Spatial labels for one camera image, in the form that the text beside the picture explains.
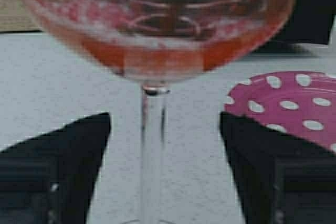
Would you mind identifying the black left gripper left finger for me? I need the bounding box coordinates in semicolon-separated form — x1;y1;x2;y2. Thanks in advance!
1;112;111;223

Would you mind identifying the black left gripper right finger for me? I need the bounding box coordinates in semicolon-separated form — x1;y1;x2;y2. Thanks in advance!
219;112;335;223

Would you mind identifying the wine glass with red liquid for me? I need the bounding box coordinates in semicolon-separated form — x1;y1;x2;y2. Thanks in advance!
23;0;295;223

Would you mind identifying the purple polka dot plate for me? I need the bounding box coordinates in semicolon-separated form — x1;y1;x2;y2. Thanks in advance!
224;71;335;153

